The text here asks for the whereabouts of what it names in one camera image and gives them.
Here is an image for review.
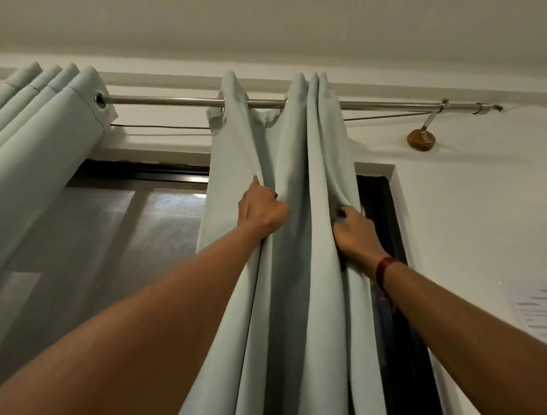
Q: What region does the person's right hand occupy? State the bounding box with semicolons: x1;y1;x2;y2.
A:
332;206;390;279

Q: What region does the person's left hand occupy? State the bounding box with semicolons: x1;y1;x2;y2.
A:
237;175;291;240

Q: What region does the pale green curtain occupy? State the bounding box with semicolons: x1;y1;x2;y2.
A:
0;62;119;268
179;70;387;415

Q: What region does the person's right forearm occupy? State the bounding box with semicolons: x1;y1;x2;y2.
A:
382;261;547;415

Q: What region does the person's left forearm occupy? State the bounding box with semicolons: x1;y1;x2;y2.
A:
0;226;262;415

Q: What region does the metal curtain rod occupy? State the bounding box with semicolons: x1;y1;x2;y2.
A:
96;93;504;115

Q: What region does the printed white paper sheet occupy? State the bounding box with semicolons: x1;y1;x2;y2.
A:
507;280;547;343

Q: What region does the red thread bracelet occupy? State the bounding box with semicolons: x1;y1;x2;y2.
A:
374;256;401;314

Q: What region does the brown round rod bracket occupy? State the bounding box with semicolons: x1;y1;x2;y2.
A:
406;99;450;153

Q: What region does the black window frame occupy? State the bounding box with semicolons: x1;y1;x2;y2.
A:
0;158;443;415

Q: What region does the thin brown wall cord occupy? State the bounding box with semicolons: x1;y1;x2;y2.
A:
110;112;430;131

